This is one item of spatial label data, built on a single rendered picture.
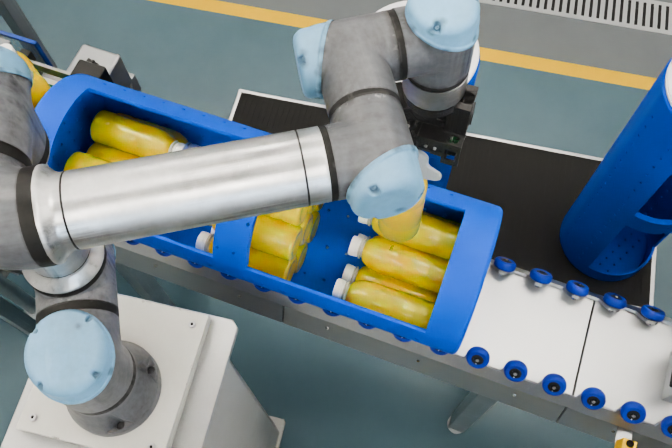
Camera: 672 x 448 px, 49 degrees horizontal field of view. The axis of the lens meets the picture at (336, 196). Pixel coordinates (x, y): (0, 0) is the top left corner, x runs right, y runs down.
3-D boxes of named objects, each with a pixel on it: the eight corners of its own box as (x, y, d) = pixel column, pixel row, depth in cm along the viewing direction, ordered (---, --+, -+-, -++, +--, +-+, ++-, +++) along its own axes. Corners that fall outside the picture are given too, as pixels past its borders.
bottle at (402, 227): (421, 242, 120) (434, 183, 105) (380, 244, 120) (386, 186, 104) (416, 206, 124) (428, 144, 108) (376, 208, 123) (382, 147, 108)
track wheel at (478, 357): (492, 356, 139) (493, 349, 141) (469, 348, 140) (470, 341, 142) (485, 373, 141) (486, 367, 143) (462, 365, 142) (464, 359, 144)
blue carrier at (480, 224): (447, 373, 141) (471, 327, 116) (50, 229, 155) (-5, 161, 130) (485, 246, 153) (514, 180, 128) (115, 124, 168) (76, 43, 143)
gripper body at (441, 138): (455, 171, 95) (466, 124, 84) (392, 153, 97) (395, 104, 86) (471, 123, 98) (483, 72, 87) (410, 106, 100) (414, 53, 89)
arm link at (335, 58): (307, 99, 70) (418, 76, 71) (286, 12, 75) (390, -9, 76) (313, 142, 77) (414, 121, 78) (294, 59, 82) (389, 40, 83)
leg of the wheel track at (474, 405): (462, 436, 227) (499, 403, 170) (444, 430, 228) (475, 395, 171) (467, 418, 230) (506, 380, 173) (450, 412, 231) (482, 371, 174)
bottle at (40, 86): (61, 101, 176) (31, 57, 159) (72, 121, 173) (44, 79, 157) (34, 114, 174) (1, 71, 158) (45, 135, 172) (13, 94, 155)
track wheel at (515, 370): (530, 369, 138) (531, 363, 140) (507, 361, 139) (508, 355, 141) (523, 387, 140) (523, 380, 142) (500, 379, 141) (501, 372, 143)
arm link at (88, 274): (47, 343, 112) (-131, 157, 64) (45, 255, 119) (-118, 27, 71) (127, 329, 114) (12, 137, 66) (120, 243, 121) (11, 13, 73)
